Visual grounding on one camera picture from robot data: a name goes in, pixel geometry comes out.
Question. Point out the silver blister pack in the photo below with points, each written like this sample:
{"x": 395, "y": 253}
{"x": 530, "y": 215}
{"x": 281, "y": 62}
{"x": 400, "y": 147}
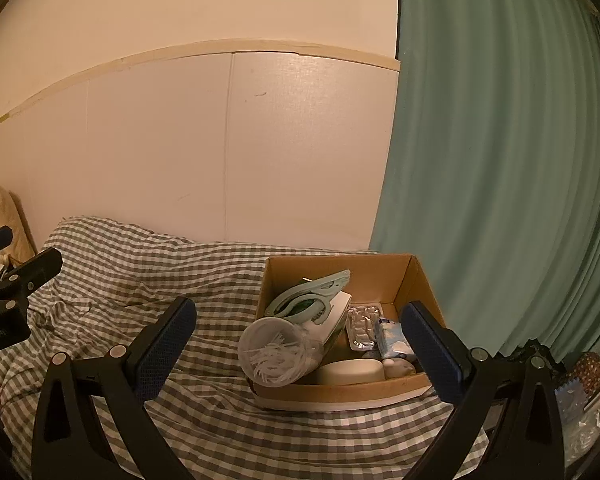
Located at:
{"x": 362, "y": 325}

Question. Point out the green checkered blanket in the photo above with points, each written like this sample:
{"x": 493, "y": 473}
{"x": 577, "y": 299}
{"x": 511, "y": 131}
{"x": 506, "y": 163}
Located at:
{"x": 130, "y": 270}

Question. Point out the beige tape roll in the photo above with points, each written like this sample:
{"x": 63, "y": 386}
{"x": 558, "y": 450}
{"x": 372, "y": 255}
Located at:
{"x": 350, "y": 372}

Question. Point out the clear plastic bag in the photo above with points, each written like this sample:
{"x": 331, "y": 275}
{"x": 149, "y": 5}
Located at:
{"x": 577, "y": 420}

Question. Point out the pale green folding hanger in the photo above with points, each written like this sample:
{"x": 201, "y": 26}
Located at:
{"x": 325, "y": 285}

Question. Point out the beige pillow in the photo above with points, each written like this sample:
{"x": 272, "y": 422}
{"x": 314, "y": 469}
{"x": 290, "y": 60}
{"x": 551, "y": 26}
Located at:
{"x": 0, "y": 215}

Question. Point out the pineapple patterned item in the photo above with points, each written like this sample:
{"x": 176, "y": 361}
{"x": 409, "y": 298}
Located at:
{"x": 589, "y": 370}

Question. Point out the green curtain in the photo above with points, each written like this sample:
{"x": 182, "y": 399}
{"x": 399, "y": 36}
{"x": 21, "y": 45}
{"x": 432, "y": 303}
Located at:
{"x": 505, "y": 160}

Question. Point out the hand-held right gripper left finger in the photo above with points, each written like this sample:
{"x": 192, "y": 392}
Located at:
{"x": 165, "y": 345}

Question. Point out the green white medicine box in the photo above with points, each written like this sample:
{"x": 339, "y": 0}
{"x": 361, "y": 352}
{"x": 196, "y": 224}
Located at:
{"x": 330, "y": 319}

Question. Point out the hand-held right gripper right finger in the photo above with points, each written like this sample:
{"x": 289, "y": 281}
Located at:
{"x": 430, "y": 350}

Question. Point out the clear cotton swab container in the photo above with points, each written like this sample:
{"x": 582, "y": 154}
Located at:
{"x": 275, "y": 350}

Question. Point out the blue cloud tissue packet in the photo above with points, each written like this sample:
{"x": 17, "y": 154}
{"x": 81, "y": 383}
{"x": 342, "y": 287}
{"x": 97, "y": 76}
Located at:
{"x": 392, "y": 337}

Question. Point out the cardboard box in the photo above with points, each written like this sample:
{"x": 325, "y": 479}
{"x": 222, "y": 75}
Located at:
{"x": 340, "y": 392}

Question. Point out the white plastic container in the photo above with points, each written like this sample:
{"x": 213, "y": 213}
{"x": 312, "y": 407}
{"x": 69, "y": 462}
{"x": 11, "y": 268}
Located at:
{"x": 397, "y": 367}

